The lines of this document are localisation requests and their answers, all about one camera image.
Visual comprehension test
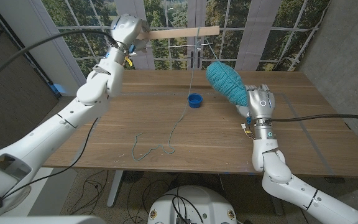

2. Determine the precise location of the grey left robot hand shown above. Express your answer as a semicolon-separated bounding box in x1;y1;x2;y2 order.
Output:
109;13;151;54

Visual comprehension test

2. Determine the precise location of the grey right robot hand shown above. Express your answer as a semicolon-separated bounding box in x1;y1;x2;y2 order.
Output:
235;83;276;121

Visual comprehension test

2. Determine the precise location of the teal yarn skein with strand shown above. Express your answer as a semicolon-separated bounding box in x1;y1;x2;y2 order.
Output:
131;27;249;162

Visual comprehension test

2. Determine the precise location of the wooden rod with metal clips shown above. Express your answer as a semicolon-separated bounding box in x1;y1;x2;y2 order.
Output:
137;26;221;50

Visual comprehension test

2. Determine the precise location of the blue plastic cup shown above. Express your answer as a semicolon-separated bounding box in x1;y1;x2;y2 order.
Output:
187;93;203;109

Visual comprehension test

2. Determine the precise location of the printed window forest backdrop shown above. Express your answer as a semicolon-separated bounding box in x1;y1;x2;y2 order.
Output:
40;0;332;80

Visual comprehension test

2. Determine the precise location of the grey table leg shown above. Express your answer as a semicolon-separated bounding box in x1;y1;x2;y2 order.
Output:
264;175;285;216

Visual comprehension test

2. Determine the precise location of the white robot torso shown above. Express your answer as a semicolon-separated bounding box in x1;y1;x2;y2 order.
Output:
147;185;238;224

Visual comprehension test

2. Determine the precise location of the white table leg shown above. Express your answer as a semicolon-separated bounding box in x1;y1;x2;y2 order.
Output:
106;170;124;208

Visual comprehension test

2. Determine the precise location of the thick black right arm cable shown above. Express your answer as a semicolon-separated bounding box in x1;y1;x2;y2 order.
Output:
264;114;358;123

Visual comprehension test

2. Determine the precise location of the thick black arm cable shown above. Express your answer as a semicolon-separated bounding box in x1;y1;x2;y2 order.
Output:
0;29;117;91
264;114;358;123

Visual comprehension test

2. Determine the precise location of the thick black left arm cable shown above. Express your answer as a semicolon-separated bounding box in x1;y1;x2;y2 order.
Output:
0;29;117;91

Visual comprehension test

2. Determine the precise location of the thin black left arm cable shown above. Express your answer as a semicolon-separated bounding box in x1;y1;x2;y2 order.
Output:
1;117;99;200

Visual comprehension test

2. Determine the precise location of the black torso cable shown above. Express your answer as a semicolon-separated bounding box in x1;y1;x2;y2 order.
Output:
163;193;204;224

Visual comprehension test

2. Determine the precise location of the black floor cable tangle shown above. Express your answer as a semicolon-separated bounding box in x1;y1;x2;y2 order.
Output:
70;169;180;224

